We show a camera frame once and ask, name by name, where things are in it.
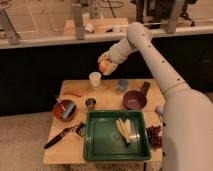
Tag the small metal cup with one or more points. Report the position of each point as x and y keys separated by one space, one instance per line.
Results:
x=90 y=103

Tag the blue plastic cup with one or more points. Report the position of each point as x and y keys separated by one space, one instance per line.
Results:
x=122 y=85

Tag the blue cloth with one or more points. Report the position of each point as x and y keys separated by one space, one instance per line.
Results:
x=159 y=110

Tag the brown bowl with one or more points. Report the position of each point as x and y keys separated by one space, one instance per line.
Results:
x=60 y=107

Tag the white paper cup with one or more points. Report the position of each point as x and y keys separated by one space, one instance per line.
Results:
x=95 y=79

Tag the bunch of dark grapes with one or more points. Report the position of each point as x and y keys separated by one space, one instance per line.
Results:
x=154 y=138

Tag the black rectangular block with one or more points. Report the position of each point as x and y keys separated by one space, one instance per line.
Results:
x=145 y=87

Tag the orange carrot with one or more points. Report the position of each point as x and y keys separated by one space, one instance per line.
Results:
x=73 y=93

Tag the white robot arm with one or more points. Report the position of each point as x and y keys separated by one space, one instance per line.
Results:
x=187 y=134

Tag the green plastic tray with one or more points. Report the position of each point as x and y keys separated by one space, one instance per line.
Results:
x=104 y=142

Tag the purple bowl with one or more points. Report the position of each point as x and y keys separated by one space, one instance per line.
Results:
x=134 y=100

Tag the red yellow apple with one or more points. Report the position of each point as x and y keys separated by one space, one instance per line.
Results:
x=102 y=67

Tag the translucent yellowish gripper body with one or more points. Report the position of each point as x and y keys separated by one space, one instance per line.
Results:
x=111 y=67

